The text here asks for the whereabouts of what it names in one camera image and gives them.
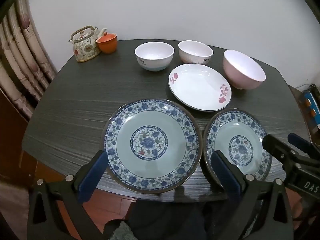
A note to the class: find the orange lidded tea cup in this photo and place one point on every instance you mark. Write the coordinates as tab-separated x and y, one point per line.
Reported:
107	43

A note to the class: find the white plate pink flowers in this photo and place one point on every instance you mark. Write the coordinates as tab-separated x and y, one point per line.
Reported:
200	87

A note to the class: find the beige patterned curtain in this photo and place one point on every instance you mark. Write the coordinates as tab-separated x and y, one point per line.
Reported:
26	72

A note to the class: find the floral ceramic teapot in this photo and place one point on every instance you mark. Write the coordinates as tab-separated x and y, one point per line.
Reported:
84	43

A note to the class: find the small blue floral plate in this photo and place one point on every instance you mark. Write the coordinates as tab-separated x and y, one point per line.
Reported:
239	136

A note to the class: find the white bowl blue base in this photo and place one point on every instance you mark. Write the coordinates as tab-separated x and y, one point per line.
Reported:
154	56

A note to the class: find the white bowl pink base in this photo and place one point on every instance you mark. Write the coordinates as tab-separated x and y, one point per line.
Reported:
194	52

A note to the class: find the large blue floral plate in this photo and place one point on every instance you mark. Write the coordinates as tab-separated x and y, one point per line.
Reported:
153	145

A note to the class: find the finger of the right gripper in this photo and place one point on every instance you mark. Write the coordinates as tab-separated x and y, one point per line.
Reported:
302	144
281	151

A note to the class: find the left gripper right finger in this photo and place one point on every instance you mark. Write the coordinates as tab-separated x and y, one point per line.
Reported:
261	209

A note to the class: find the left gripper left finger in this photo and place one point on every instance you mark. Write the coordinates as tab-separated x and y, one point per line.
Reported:
44	218

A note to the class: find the blue orange box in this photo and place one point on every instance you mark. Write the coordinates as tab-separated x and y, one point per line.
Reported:
312	105

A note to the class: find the person's right hand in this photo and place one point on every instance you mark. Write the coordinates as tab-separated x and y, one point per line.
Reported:
305	210

